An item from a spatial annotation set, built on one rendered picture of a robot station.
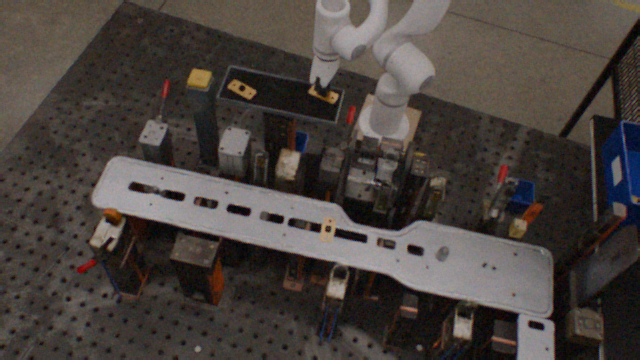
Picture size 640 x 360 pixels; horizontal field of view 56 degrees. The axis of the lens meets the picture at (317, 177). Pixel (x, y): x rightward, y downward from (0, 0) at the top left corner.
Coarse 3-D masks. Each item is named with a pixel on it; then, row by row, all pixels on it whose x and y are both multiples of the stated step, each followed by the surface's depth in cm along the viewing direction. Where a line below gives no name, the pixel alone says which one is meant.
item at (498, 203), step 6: (504, 180) 165; (510, 180) 165; (516, 180) 165; (504, 186) 165; (510, 186) 164; (516, 186) 164; (498, 192) 169; (504, 192) 163; (510, 192) 163; (498, 198) 169; (504, 198) 170; (510, 198) 168; (492, 204) 173; (498, 204) 173; (504, 204) 171; (492, 210) 174; (498, 210) 176; (498, 216) 175
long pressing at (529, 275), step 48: (96, 192) 179; (192, 192) 181; (240, 192) 182; (240, 240) 174; (288, 240) 174; (336, 240) 175; (432, 240) 177; (480, 240) 178; (432, 288) 169; (480, 288) 170; (528, 288) 171
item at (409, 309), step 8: (408, 296) 168; (416, 296) 169; (400, 304) 172; (408, 304) 167; (416, 304) 167; (400, 312) 166; (408, 312) 166; (416, 312) 166; (392, 320) 184; (400, 320) 168; (408, 320) 167; (384, 328) 193; (392, 328) 181; (400, 328) 172; (408, 328) 172; (384, 336) 191; (392, 336) 183; (400, 336) 181; (384, 344) 189; (392, 344) 187; (400, 352) 189
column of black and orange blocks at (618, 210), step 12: (612, 204) 165; (600, 216) 172; (612, 216) 164; (624, 216) 163; (588, 228) 179; (600, 228) 170; (612, 228) 169; (576, 240) 185; (588, 240) 177; (600, 240) 175; (576, 252) 184; (588, 252) 182; (564, 264) 191; (576, 264) 189
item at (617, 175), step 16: (624, 128) 188; (608, 144) 192; (624, 144) 181; (608, 160) 190; (624, 160) 179; (608, 176) 188; (624, 176) 178; (608, 192) 186; (624, 192) 176; (624, 224) 180
